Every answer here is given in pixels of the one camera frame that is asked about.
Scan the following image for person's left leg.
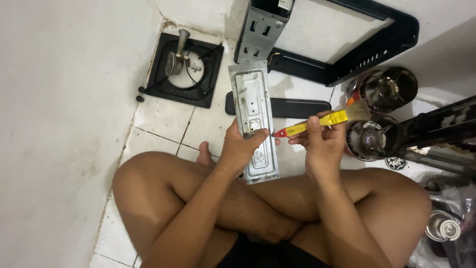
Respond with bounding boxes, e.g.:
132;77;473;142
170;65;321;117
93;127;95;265
112;151;303;268

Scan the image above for clear plastic bag heap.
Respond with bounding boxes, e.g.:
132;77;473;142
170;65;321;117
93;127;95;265
408;174;476;268

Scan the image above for round dark burner cup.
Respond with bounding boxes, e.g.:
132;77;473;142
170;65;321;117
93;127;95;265
358;67;419;114
344;114;404;162

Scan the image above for small black round sticker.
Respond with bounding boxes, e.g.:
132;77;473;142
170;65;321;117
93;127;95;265
385;156;407;171

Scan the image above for yellow handled paintbrush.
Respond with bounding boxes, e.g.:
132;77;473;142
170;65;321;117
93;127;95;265
271;100;373;138

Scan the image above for grey perforated metal panel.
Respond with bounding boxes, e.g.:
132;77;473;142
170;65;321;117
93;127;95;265
234;0;295;65

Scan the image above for person's right leg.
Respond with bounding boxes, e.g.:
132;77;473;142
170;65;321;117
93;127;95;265
196;141;433;268

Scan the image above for person's black shorts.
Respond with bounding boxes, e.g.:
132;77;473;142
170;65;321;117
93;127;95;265
216;233;331;268

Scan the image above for black square burner frame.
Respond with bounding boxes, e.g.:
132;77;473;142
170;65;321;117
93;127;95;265
139;31;225;109

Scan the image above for black stove body frame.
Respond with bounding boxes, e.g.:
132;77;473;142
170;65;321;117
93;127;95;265
234;0;420;87

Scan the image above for rusty black metal bar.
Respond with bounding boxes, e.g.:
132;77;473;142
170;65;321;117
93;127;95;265
399;95;476;176

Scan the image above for person's leg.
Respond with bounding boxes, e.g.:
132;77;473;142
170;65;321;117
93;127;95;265
196;141;433;268
112;151;303;268

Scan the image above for flat black strip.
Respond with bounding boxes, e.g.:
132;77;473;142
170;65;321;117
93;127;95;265
225;91;332;120

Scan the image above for person's right hand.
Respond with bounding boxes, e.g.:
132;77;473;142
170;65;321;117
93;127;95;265
287;110;349;178

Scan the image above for silver spray can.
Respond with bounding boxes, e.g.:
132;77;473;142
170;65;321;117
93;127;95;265
425;210;462;243

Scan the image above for person's left hand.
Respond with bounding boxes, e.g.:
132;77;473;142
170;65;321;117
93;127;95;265
217;119;281;176

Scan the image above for grey metal burner tube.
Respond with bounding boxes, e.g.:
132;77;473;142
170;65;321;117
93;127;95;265
164;29;191;76

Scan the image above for long grey metal plate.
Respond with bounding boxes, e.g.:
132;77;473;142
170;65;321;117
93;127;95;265
228;61;280;185

